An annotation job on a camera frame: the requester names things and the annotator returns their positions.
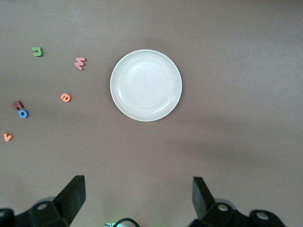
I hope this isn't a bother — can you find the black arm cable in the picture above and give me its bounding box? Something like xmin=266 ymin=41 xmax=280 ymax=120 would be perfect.
xmin=105 ymin=217 xmax=143 ymax=227

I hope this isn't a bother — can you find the brown table cover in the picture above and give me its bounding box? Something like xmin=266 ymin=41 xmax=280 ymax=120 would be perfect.
xmin=0 ymin=0 xmax=303 ymax=227

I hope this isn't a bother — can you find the green foam letter u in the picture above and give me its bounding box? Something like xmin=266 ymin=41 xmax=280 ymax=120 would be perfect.
xmin=31 ymin=46 xmax=44 ymax=58

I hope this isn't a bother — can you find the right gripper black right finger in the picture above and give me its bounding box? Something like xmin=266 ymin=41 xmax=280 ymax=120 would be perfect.
xmin=188 ymin=176 xmax=289 ymax=227

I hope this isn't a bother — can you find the beige round plate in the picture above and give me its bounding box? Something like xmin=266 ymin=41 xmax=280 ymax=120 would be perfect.
xmin=110 ymin=49 xmax=183 ymax=122

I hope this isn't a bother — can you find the pink foam letter w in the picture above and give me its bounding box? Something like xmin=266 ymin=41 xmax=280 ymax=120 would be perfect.
xmin=74 ymin=57 xmax=87 ymax=71

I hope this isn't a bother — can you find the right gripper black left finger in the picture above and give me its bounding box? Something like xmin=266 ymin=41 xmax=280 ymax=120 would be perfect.
xmin=0 ymin=175 xmax=86 ymax=227

